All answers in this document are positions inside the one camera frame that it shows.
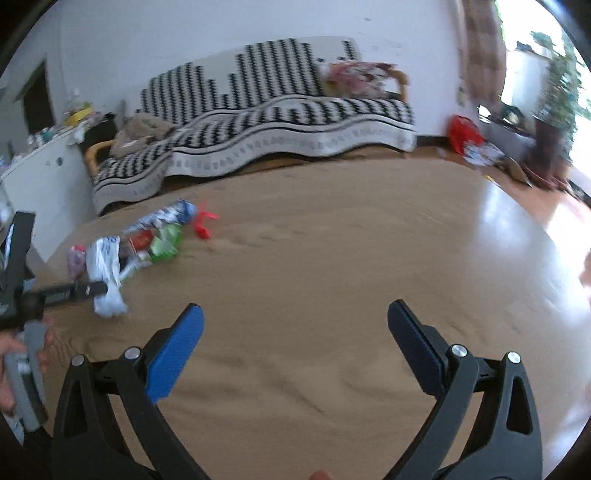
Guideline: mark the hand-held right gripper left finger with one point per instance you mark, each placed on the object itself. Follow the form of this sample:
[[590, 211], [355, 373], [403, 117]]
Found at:
[[178, 355]]

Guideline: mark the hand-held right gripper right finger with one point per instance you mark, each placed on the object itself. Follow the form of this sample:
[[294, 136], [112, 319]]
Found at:
[[415, 350]]

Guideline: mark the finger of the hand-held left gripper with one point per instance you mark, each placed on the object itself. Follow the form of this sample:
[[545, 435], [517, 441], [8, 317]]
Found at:
[[69, 291]]

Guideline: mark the clear plastic bag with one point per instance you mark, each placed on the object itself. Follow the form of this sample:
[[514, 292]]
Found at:
[[77, 261]]

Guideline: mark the white plastic bag blue print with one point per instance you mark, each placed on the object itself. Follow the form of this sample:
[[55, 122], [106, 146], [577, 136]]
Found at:
[[108, 277]]

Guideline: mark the green snack bag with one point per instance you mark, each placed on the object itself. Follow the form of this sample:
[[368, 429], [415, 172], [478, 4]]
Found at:
[[164, 244]]

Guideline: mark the blue and white wrapper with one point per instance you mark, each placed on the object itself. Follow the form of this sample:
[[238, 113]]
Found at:
[[164, 214]]

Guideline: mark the red plastic clip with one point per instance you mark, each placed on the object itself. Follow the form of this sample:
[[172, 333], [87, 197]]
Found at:
[[203, 224]]

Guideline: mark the person's left hand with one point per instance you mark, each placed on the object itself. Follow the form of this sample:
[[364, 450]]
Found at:
[[7, 378]]

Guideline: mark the white cabinet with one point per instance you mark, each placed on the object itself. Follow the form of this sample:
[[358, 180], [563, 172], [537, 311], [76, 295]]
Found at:
[[41, 184]]

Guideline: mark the wooden sofa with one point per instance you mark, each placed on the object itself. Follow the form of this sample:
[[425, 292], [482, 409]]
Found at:
[[94, 154]]

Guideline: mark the yellow plastic item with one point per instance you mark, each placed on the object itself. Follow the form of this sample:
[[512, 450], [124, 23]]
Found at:
[[77, 116]]

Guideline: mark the brown cloth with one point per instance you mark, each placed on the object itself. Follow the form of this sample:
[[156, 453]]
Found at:
[[138, 134]]

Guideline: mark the scattered papers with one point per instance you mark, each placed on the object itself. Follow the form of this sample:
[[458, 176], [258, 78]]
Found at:
[[482, 154]]

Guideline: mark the red bag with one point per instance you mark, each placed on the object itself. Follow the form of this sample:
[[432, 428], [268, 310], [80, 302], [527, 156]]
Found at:
[[464, 134]]

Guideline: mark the potted plant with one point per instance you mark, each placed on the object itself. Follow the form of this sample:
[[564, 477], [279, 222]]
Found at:
[[551, 134]]

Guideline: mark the striped sofa with cover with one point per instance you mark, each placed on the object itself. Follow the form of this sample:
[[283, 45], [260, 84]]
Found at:
[[277, 115]]

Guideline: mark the pink printed pillow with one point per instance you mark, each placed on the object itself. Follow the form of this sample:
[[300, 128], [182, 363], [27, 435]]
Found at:
[[355, 76]]

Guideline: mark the patterned curtain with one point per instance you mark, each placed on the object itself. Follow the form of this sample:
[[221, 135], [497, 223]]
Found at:
[[485, 46]]

